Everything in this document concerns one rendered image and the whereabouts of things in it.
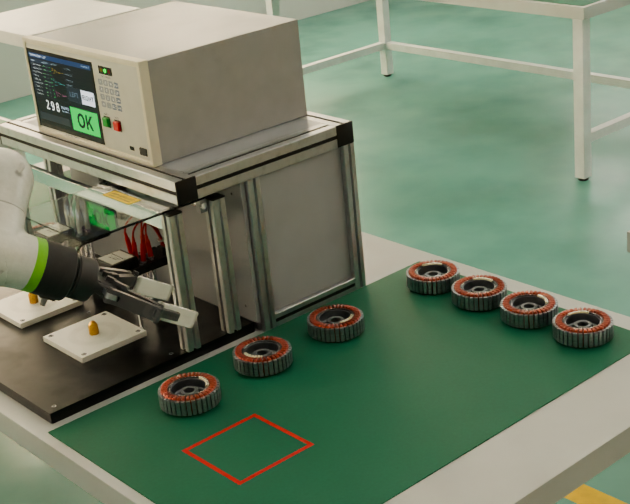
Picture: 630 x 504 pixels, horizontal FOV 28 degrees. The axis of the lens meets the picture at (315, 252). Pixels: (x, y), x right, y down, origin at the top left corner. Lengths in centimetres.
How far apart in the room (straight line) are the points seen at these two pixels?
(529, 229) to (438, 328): 248
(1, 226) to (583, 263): 291
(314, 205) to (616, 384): 71
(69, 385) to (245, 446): 41
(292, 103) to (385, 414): 73
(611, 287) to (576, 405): 224
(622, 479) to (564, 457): 133
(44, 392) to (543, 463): 93
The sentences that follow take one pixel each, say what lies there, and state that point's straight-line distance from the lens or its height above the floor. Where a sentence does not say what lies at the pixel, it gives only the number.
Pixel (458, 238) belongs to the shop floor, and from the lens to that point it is 486.
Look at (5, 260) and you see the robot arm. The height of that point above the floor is 112.
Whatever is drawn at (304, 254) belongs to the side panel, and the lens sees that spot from 255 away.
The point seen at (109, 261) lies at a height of 92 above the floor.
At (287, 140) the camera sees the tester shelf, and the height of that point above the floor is 111.
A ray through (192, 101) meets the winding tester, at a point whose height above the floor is 122.
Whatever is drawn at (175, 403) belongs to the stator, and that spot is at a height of 78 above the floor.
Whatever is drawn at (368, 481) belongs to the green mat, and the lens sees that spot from 201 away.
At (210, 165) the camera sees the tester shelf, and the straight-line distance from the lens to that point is 237.
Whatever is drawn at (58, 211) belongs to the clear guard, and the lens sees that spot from 240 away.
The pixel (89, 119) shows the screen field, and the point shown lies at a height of 118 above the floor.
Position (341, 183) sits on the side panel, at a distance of 258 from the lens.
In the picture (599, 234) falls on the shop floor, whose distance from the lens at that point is 486.
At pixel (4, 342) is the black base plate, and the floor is 77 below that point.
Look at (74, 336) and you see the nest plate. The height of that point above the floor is 78.
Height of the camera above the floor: 184
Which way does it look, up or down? 22 degrees down
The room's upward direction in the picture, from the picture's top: 6 degrees counter-clockwise
